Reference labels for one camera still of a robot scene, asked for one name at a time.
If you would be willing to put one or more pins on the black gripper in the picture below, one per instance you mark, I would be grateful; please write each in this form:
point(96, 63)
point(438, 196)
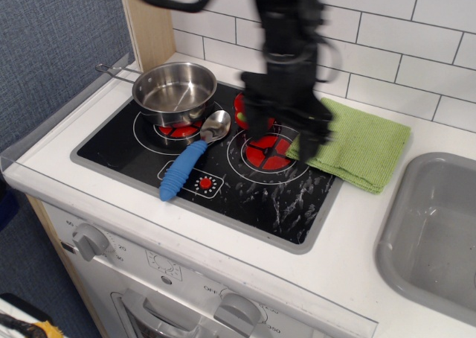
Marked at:
point(285, 93)

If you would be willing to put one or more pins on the grey oven knob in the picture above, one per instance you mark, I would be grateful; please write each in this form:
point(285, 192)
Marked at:
point(238, 314)
point(89, 241)

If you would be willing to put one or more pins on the wooden side post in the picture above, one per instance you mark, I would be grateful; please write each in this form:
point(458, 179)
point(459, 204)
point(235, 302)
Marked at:
point(151, 33)

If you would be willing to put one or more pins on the black toy stovetop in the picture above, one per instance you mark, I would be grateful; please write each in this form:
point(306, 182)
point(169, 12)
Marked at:
point(248, 185)

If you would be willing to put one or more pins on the stainless steel saucepan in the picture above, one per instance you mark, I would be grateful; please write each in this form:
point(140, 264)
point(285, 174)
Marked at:
point(175, 94)

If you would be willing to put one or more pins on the red toy bell pepper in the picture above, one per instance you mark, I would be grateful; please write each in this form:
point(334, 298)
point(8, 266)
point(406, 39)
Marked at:
point(239, 110)

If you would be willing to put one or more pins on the grey left oven knob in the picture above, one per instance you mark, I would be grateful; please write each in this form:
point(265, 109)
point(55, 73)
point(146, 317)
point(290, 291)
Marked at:
point(89, 241)

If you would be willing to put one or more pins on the green napkin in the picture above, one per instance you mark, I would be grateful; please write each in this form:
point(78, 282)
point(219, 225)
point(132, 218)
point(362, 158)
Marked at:
point(365, 148)

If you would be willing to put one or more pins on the blue handled metal spoon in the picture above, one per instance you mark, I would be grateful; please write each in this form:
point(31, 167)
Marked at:
point(215, 127)

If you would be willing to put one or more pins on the grey plastic sink basin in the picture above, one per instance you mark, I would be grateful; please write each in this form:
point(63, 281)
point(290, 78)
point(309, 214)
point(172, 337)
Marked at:
point(426, 252)

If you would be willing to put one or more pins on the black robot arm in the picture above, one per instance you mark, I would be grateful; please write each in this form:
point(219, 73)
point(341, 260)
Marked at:
point(290, 29)

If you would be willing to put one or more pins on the yellow object at corner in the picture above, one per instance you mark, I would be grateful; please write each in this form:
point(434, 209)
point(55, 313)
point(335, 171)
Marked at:
point(51, 331)

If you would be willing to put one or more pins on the grey right oven knob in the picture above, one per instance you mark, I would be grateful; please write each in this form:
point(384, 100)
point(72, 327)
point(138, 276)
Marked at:
point(238, 314)

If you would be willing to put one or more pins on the white toy oven front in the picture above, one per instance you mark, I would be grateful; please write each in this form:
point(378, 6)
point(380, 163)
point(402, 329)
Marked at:
point(135, 292)

